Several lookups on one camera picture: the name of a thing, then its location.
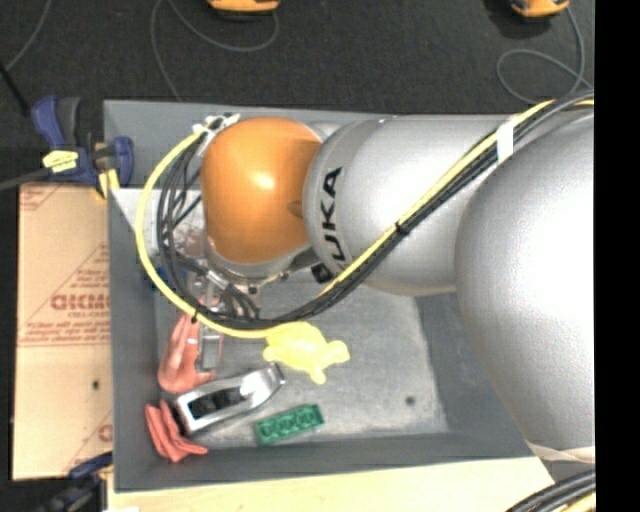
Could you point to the dark green flat block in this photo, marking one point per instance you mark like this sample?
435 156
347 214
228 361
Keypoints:
290 424

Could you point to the red rubber toy hand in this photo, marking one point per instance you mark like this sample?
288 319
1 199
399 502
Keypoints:
167 435

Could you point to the brown cardboard board red print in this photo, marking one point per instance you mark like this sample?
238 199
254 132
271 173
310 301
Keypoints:
60 280

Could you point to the silver and black stapler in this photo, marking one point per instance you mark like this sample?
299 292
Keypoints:
225 402

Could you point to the yellow toy turtle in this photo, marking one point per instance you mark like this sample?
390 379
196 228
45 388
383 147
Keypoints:
302 350

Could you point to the grey metal bin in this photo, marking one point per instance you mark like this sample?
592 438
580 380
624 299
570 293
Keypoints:
370 380

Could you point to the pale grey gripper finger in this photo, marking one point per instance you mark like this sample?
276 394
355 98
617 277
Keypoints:
203 352
218 352

